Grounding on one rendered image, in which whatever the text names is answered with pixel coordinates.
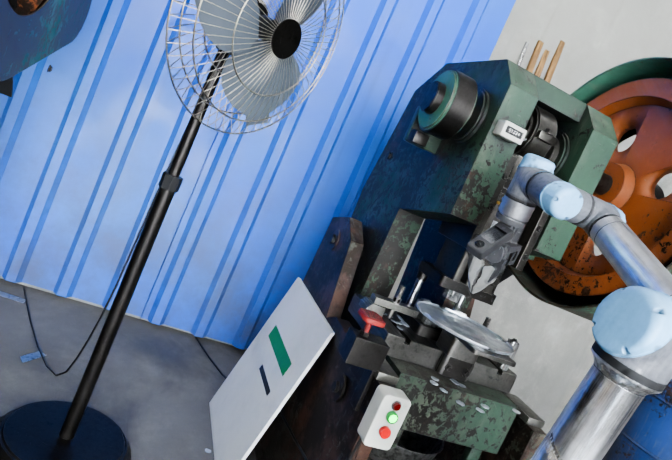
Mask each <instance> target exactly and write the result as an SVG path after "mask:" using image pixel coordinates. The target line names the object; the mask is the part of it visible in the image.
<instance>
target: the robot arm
mask: <svg viewBox="0 0 672 460"><path fill-rule="evenodd" d="M554 169H555V164H554V163H553V162H552V161H550V160H547V159H545V158H543V157H540V156H538V155H535V154H532V153H527V154H525V155H524V157H523V159H522V161H521V162H520V164H519V165H518V166H517V170H516V172H515V174H514V176H513V178H512V181H511V183H510V185H509V187H508V189H507V191H506V193H505V196H504V197H502V202H501V204H500V206H499V208H498V209H499V210H498V211H497V214H496V217H497V218H498V219H499V220H501V222H498V223H497V224H495V225H494V226H492V227H491V228H489V229H488V230H486V231H485V232H483V233H482V234H480V235H479V236H477V237H476V238H474V239H473V240H471V241H470V242H468V243H467V248H466V250H467V251H468V252H469V253H470V254H469V259H468V284H469V290H470V292H471V293H472V294H474V293H477V292H479V291H481V290H483V289H484V288H485V287H486V286H488V285H489V284H491V283H493V282H494V281H495V280H496V278H497V277H498V276H499V275H500V274H501V273H502V272H503V270H504V268H505V264H506V263H508V265H513V264H514V262H515V260H516V258H517V256H518V254H519V252H520V250H521V248H522V246H521V245H519V244H518V243H517V241H518V239H519V237H520V235H521V233H522V231H523V229H524V227H525V225H526V223H527V222H528V221H529V219H530V217H531V216H532V214H533V212H534V210H535V207H536V205H537V206H539V207H540V208H541V209H543V210H544V211H545V212H546V213H547V214H548V215H550V216H552V217H555V218H556V219H559V220H566V221H568V222H570V223H572V224H574V225H576V226H578V227H580V228H582V229H583V230H585V232H586V233H587V234H588V236H589V237H590V238H591V239H592V241H593V242H594V243H595V245H596V246H597V247H598V249H599V250H600V251H601V253H602V254H603V255H604V257H605V258H606V259H607V261H608V262H609V263H610V265H611V266H612V267H613V268H614V270H615V271H616V272H617V274H618V275H619V276H620V278H621V279H622V280H623V282H624V283H625V284H626V286H627V287H625V288H620V289H618V290H616V291H614V292H612V293H611V294H609V295H608V296H607V297H605V298H604V299H603V300H602V301H601V303H600V304H599V305H598V307H597V309H596V311H595V313H594V316H593V319H592V322H593V323H594V326H593V327H592V333H593V336H594V339H595V342H594V344H593V345H592V347H591V351H592V354H593V357H594V363H593V364H592V366H591V367H590V369H589V370H588V372H587V373H586V375H585V376H584V378H583V380H582V381H581V383H580V384H579V386H578V387H577V389H576V390H575V392H574V393H573V395H572V396H571V398H570V400H569V401H568V403H567V404H566V406H565V407H564V409H563V410H562V412H561V413H560V415H559V416H558V418H557V420H556V421H555V423H554V424H553V426H552V427H551V429H550V430H549V432H548V433H547V435H546V436H545V438H544V440H543V441H542V443H541V444H540V446H539V447H538V449H537V450H536V452H535V453H534V455H533V456H532V458H531V460H602V459H603V457H604V456H605V454H606V453H607V452H608V450H609V449H610V447H611V446H612V444H613V443H614V441H615V440H616V438H617V437H618V435H619V434H620V433H621V431H622V430H623V428H624V427H625V425H626V424H627V422H628V421H629V419H630V418H631V417H632V415H633V414H634V412H635V411H636V409H637V408H638V406H639V405H640V403H641V402H642V400H643V399H644V398H645V396H646V395H649V394H659V393H662V392H663V391H664V389H665V388H666V386H667V385H668V383H669V382H670V380H671V379H672V275H671V274H670V273H669V271H668V270H667V269H666V268H665V267H664V266H663V265H662V264H661V262H660V261H659V260H658V259H657V258H656V257H655V256H654V254H653V253H652V252H651V251H650V250H649V249H648V248H647V247H646V245H645V244H644V243H643V242H642V241H641V240H640V239H639V238H638V236H637V235H636V234H635V233H634V232H633V231H632V230H631V229H630V227H629V226H628V225H627V224H626V220H625V214H624V213H623V212H622V211H621V210H620V209H618V208H617V207H616V206H615V205H613V204H611V203H608V202H605V201H603V200H601V199H599V198H597V197H595V196H593V195H591V194H589V193H587V192H585V191H583V190H581V189H579V188H577V187H575V186H573V185H572V184H570V183H568V182H565V181H563V180H562V179H560V178H558V177H556V176H555V175H553V173H554V172H553V171H554ZM516 252H517V254H516V256H515V258H514V260H512V259H513V257H514V255H515V253H516ZM485 259H487V260H488V261H489V264H490V265H491V266H484V265H485V264H484V262H485ZM480 276H481V277H480ZM478 277H480V278H479V279H478ZM477 279H478V280H477ZM476 280H477V283H476Z"/></svg>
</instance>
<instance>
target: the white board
mask: <svg viewBox="0 0 672 460"><path fill-rule="evenodd" d="M334 334H335V333H334V331H333V330H332V328H331V326H330V325H329V323H328V322H327V320H326V318H325V317H324V315H323V314H322V312H321V310H320V309H319V307H318V305H317V304H316V302H315V301H314V299H313V297H312V296H311V294H310V293H309V291H308V289H307V288H306V286H305V284H304V283H303V281H302V280H301V278H299V277H298V278H297V279H296V281H295V282H294V283H293V285H292V286H291V288H290V289H289V291H288V292H287V293H286V295H285V296H284V298H283V299H282V300H281V302H280V303H279V305H278V306H277V308H276V309H275V310H274V312H273V313H272V315H271V316H270V317H269V319H268V320H267V322H266V323H265V325H264V326H263V327H262V329H261V330H260V332H259V333H258V334H257V336H256V337H255V339H254V340H253V342H252V343H251V344H250V346H249V347H248V349H247V350H246V351H245V353H244V354H243V356H242V357H241V359H240V360H239V361H238V363H237V364H236V366H235V367H234V368H233V370H232V371H231V373H230V374H229V376H228V377H227V378H226V380H225V381H224V383H223V384H222V385H221V387H220V388H219V390H218V391H217V392H216V394H215V395H214V397H213V398H212V400H211V401H210V402H209V407H210V417H211V428H212V438H213V449H214V459H215V460H246V458H247V457H248V455H249V454H250V453H251V451H252V450H253V448H254V447H255V445H256V444H257V443H258V441H259V440H260V438H261V437H262V436H263V434H264V433H265V431H266V430H267V429H268V427H269V426H270V424H271V423H272V422H273V420H274V419H275V417H276V416H277V415H278V413H279V412H280V410H281V409H282V407H283V406H284V405H285V403H286V402H287V400H288V399H289V398H290V396H291V395H292V393H293V392H294V391H295V389H296V388H297V386H298V385H299V384H300V382H301V381H302V379H303V378H304V376H305V375H306V374H307V372H308V371H309V369H310V368H311V367H312V365H313V364H314V362H315V361H316V360H317V358H318V357H319V355H320V354H321V353H322V351H323V350H324V348H325V347H326V346H327V344H328V343H329V341H330V340H331V338H332V337H333V336H334Z"/></svg>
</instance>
